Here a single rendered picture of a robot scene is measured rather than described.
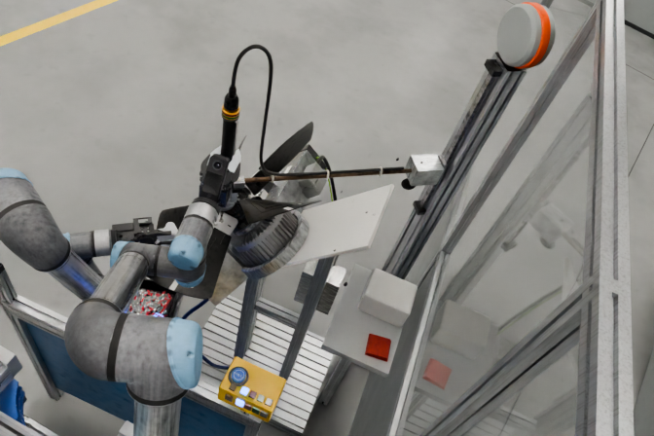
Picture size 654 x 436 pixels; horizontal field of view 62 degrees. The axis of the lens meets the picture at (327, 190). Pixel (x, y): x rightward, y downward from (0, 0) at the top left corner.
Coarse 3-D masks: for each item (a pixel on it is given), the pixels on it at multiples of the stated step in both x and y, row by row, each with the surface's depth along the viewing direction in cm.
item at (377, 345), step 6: (372, 336) 187; (378, 336) 187; (372, 342) 185; (378, 342) 186; (384, 342) 186; (390, 342) 188; (366, 348) 185; (372, 348) 184; (378, 348) 184; (384, 348) 185; (366, 354) 184; (372, 354) 183; (378, 354) 183; (384, 354) 183; (384, 360) 184
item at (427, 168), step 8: (416, 160) 168; (424, 160) 169; (432, 160) 170; (440, 160) 170; (416, 168) 167; (424, 168) 167; (432, 168) 167; (440, 168) 168; (408, 176) 172; (416, 176) 167; (424, 176) 168; (432, 176) 169; (440, 176) 170; (416, 184) 170; (424, 184) 172; (432, 184) 173
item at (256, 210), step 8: (240, 200) 159; (248, 200) 158; (256, 200) 158; (264, 200) 158; (320, 200) 151; (248, 208) 150; (256, 208) 149; (264, 208) 148; (272, 208) 147; (280, 208) 147; (296, 208) 145; (248, 216) 144; (256, 216) 143; (264, 216) 142; (272, 216) 142
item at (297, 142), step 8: (304, 128) 170; (312, 128) 180; (296, 136) 172; (304, 136) 179; (288, 144) 173; (296, 144) 179; (304, 144) 185; (280, 152) 173; (288, 152) 178; (296, 152) 184; (272, 160) 174; (280, 160) 178; (288, 160) 182; (272, 168) 178; (280, 168) 182
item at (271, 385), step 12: (240, 360) 153; (228, 372) 150; (252, 372) 151; (264, 372) 152; (228, 384) 148; (240, 384) 148; (252, 384) 149; (264, 384) 150; (276, 384) 150; (240, 396) 146; (276, 396) 148; (240, 408) 151; (264, 408) 146
